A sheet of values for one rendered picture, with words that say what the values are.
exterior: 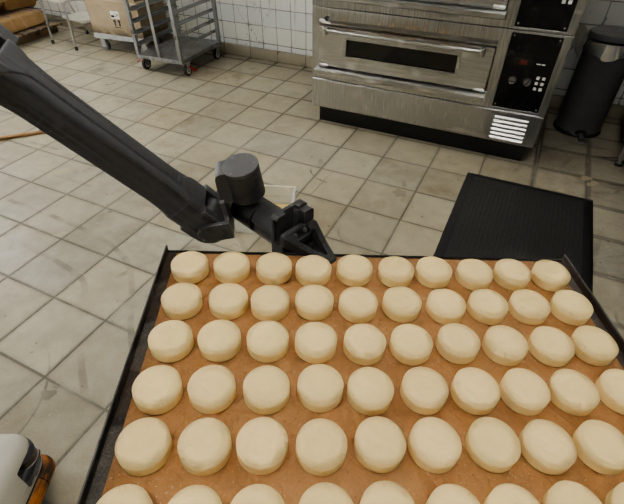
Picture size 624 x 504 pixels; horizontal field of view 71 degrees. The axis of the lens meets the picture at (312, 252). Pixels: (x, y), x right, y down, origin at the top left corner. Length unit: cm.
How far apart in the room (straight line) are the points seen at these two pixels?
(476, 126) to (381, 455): 272
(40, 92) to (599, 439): 72
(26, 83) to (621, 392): 76
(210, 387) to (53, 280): 189
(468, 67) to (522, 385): 249
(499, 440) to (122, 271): 194
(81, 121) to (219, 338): 33
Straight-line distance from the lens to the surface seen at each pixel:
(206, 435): 47
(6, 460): 149
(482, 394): 53
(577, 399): 58
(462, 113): 303
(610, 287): 239
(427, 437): 48
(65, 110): 64
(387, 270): 62
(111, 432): 52
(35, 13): 608
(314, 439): 46
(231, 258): 62
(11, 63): 64
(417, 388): 51
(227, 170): 68
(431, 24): 292
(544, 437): 53
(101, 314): 208
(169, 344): 53
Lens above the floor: 143
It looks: 42 degrees down
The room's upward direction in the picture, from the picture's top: straight up
